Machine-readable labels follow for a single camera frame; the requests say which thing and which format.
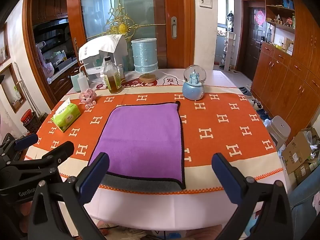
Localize small glass jar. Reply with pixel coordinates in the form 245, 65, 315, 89
116, 64, 126, 80

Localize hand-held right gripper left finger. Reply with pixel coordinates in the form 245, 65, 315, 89
27, 152, 110, 240

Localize pale green cup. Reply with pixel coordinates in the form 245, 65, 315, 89
70, 73, 81, 92

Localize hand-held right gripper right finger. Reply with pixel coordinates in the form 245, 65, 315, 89
212, 152, 294, 240

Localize green tissue pack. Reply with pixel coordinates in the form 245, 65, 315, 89
51, 97, 81, 133

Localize pink plastic bag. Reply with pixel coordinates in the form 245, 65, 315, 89
36, 42, 55, 78

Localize wooden wall frame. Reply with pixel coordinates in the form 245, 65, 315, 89
0, 64, 27, 113

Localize white countertop water dispenser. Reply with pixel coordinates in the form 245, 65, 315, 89
80, 36, 129, 82

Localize white squeeze bottle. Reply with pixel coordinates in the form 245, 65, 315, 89
76, 64, 89, 92

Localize blue fabric chair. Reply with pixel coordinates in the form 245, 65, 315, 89
287, 172, 320, 240

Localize red door ornament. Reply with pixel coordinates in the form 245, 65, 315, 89
254, 10, 265, 27

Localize wooden sliding glass door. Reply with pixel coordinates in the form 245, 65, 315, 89
66, 0, 195, 70

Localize orange patterned table runner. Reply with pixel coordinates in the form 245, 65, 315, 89
25, 85, 284, 196

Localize pink crystal toy figurine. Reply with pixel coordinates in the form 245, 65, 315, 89
79, 88, 97, 112

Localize grey slippers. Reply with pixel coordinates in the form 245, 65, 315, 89
237, 87, 253, 97

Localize white cover cloth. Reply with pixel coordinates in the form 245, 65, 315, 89
78, 34, 124, 63

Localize small cardboard box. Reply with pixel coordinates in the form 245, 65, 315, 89
292, 160, 320, 186

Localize wooden wall cabinet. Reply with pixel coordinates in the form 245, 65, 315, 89
250, 0, 320, 140

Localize dark wooden kitchen cabinets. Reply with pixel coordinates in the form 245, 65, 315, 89
31, 0, 80, 98

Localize blue table lamp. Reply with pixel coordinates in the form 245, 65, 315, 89
131, 38, 158, 83

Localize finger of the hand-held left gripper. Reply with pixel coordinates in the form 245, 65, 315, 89
5, 141, 75, 173
0, 132, 39, 161

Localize grey plastic stool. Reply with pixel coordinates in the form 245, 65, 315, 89
269, 116, 292, 151

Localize white shoe rack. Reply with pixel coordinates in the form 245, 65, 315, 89
221, 32, 237, 72

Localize blue castle snow globe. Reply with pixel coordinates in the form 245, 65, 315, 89
182, 65, 207, 101

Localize dark entrance door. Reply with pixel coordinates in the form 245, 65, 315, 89
244, 5, 266, 81

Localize purple towel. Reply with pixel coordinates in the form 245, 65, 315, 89
88, 101, 187, 190

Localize row of shoes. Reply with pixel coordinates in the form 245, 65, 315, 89
251, 99, 270, 121

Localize open cardboard box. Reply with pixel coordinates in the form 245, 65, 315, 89
281, 127, 320, 175

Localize glass oil bottle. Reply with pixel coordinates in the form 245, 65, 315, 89
103, 56, 122, 94

